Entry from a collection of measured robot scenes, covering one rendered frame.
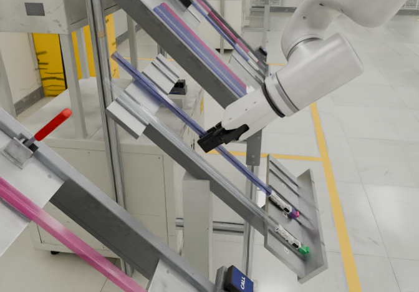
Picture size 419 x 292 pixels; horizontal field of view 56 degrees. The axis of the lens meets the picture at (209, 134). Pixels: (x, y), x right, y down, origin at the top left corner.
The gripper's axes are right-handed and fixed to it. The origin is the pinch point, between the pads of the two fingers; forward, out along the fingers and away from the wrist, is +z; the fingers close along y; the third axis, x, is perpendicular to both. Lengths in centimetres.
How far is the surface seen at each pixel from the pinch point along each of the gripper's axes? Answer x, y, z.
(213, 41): 28, -404, 92
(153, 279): 3.0, 31.3, 6.6
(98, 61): -27, -46, 33
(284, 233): 21.2, 9.3, -3.8
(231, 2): 4, -404, 49
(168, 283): 5.5, 30.2, 6.2
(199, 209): 12.3, 0.6, 12.2
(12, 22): -53, -49, 50
